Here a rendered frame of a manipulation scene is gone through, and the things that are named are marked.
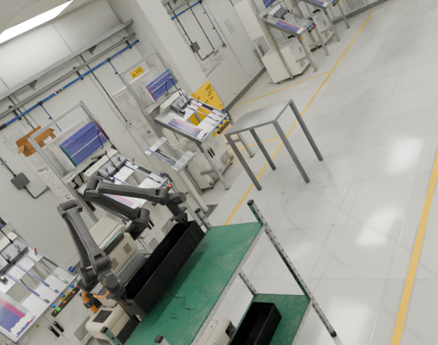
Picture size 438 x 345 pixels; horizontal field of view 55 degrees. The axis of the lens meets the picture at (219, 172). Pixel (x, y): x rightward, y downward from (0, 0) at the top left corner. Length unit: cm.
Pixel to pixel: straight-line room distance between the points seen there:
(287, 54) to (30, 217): 526
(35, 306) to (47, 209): 235
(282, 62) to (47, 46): 420
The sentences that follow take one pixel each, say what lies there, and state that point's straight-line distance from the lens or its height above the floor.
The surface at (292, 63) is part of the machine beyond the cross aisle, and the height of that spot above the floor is 29.
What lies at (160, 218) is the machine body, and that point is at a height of 33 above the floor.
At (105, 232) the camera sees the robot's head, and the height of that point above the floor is 134.
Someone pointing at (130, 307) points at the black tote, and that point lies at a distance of 221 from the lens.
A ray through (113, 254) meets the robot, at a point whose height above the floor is 119.
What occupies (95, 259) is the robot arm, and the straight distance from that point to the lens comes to 209.
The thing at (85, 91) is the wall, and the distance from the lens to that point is 678.
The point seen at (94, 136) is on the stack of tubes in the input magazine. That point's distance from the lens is 482.
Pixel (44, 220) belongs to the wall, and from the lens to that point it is 607.
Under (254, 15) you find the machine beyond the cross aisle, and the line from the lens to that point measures 825.
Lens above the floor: 208
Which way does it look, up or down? 20 degrees down
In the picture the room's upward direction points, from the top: 33 degrees counter-clockwise
